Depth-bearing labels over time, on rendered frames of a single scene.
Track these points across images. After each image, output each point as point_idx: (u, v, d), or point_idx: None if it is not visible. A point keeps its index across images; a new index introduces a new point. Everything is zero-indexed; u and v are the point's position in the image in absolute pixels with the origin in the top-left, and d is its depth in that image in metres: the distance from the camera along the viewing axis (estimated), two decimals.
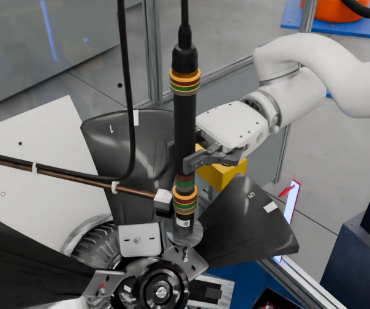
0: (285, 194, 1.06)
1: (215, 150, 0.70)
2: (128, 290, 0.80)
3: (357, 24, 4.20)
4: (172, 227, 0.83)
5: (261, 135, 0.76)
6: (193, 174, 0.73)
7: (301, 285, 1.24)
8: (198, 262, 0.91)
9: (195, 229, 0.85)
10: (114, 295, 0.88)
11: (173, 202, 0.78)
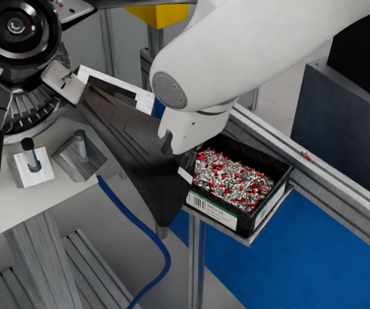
0: None
1: (203, 143, 0.69)
2: None
3: None
4: None
5: None
6: None
7: (251, 129, 0.99)
8: (72, 94, 0.65)
9: None
10: None
11: None
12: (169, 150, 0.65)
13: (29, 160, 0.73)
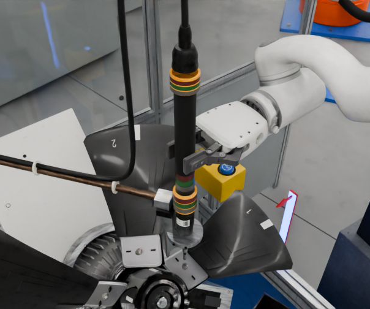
0: (283, 204, 1.09)
1: (215, 150, 0.70)
2: (154, 270, 0.86)
3: (356, 28, 4.23)
4: (172, 227, 0.83)
5: (261, 135, 0.76)
6: (193, 174, 0.73)
7: (298, 292, 1.26)
8: None
9: (195, 229, 0.85)
10: (124, 271, 0.92)
11: (173, 202, 0.78)
12: None
13: None
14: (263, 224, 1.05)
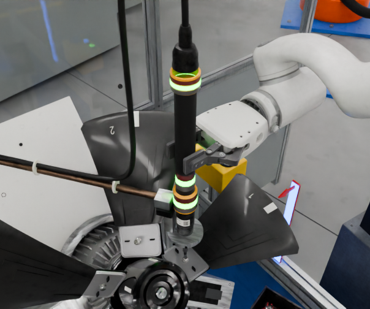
0: (285, 194, 1.06)
1: (215, 150, 0.70)
2: (153, 260, 0.83)
3: (357, 24, 4.21)
4: (172, 227, 0.83)
5: (261, 135, 0.76)
6: (193, 173, 0.73)
7: (301, 285, 1.24)
8: None
9: (195, 228, 0.85)
10: (123, 261, 0.90)
11: (173, 201, 0.78)
12: None
13: None
14: (267, 208, 1.01)
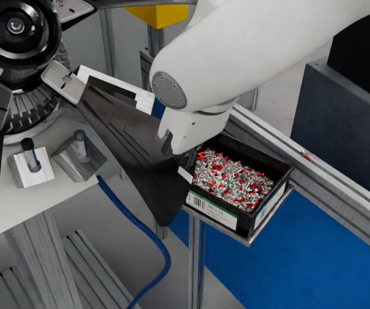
0: None
1: (203, 143, 0.69)
2: None
3: None
4: None
5: None
6: None
7: (251, 129, 0.99)
8: None
9: None
10: None
11: None
12: (169, 150, 0.65)
13: (29, 160, 0.73)
14: (182, 170, 0.73)
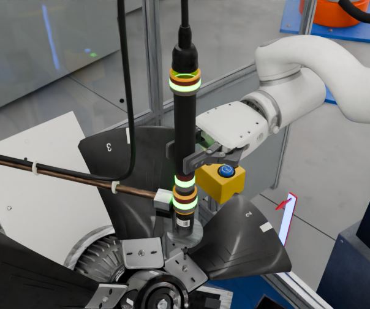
0: (282, 206, 1.09)
1: (215, 150, 0.70)
2: None
3: (356, 29, 4.24)
4: (172, 227, 0.83)
5: (261, 135, 0.76)
6: (193, 174, 0.73)
7: (298, 293, 1.27)
8: None
9: (195, 229, 0.85)
10: (155, 268, 0.96)
11: (173, 202, 0.78)
12: None
13: None
14: None
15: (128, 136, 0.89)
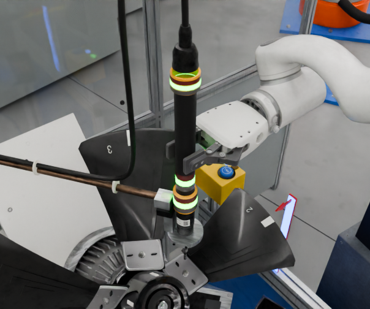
0: (282, 208, 1.10)
1: (215, 150, 0.70)
2: None
3: (356, 29, 4.24)
4: (172, 227, 0.83)
5: (261, 135, 0.76)
6: (193, 173, 0.73)
7: (298, 294, 1.27)
8: None
9: (195, 228, 0.85)
10: (155, 270, 0.96)
11: (173, 201, 0.78)
12: None
13: None
14: None
15: (128, 138, 0.90)
